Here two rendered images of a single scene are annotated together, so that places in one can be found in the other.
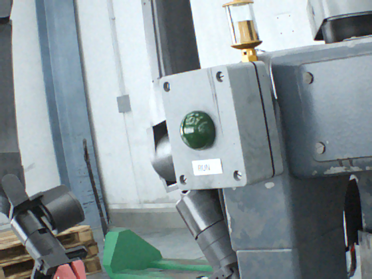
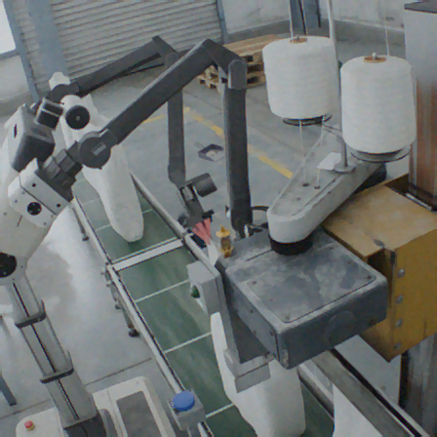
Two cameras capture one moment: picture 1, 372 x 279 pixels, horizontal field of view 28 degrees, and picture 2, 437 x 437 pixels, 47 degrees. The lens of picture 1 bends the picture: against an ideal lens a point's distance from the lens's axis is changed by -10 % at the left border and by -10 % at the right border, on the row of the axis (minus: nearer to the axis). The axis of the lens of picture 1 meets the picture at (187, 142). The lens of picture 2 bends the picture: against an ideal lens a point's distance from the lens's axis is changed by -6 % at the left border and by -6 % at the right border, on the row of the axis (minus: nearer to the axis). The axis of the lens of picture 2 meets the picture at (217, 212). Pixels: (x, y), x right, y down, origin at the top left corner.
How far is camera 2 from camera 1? 0.78 m
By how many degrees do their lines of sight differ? 34
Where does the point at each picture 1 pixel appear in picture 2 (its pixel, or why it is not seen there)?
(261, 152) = (216, 305)
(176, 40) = (236, 170)
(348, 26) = (274, 246)
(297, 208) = (234, 317)
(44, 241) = (191, 207)
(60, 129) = not seen: outside the picture
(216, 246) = not seen: hidden behind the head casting
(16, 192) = (178, 180)
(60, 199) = (204, 181)
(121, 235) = not seen: hidden behind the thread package
